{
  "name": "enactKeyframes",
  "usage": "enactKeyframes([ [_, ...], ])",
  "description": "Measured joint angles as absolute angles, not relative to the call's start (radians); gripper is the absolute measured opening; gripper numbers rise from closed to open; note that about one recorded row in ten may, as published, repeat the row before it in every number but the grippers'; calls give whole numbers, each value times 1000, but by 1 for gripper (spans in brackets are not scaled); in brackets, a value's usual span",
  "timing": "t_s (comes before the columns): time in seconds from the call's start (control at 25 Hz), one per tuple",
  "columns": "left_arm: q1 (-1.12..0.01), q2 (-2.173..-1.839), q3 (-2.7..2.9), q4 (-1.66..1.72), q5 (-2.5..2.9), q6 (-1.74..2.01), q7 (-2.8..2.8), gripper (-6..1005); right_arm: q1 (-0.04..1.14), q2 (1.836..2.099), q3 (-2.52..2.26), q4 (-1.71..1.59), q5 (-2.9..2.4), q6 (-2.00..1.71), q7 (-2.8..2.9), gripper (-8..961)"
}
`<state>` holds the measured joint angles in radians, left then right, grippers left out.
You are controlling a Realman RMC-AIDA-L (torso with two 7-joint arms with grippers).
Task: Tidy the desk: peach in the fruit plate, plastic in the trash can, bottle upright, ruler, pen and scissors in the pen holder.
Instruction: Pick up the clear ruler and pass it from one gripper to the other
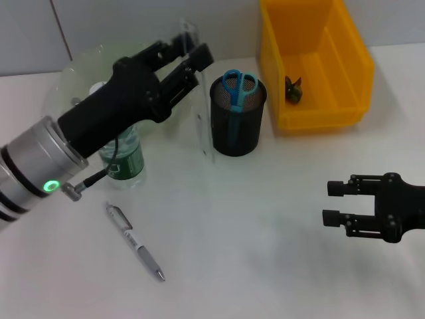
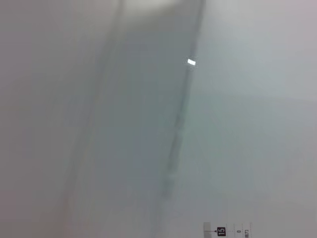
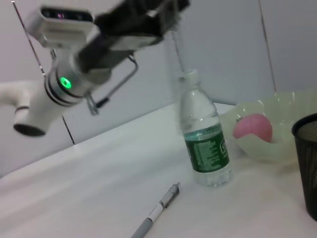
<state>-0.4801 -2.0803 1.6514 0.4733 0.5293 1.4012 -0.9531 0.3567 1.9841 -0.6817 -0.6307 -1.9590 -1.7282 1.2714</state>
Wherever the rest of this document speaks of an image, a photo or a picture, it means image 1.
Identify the green plastic wrapper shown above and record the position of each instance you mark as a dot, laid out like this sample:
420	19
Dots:
293	89

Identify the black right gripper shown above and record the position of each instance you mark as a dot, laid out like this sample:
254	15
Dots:
405	206

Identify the clear plastic ruler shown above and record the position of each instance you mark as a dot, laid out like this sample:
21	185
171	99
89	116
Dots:
202	126

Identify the translucent green fruit bowl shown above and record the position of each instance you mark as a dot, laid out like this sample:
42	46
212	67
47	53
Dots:
86	63

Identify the blue scissors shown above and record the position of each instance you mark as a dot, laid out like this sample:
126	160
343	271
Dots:
236	96

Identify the grey clear ballpoint pen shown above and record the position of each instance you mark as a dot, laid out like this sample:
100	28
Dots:
146	257

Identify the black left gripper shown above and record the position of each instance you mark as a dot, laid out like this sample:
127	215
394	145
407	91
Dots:
109	109

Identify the silver left gripper connector post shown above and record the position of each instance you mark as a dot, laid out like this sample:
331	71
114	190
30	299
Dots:
75	100

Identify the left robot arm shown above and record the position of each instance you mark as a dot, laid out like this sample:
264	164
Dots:
33	166

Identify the yellow plastic bin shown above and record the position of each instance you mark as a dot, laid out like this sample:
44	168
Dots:
292	33

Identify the clear green-label water bottle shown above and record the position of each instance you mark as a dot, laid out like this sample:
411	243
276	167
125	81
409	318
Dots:
129	164

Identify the black mesh pen cup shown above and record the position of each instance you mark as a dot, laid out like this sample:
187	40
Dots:
245	133

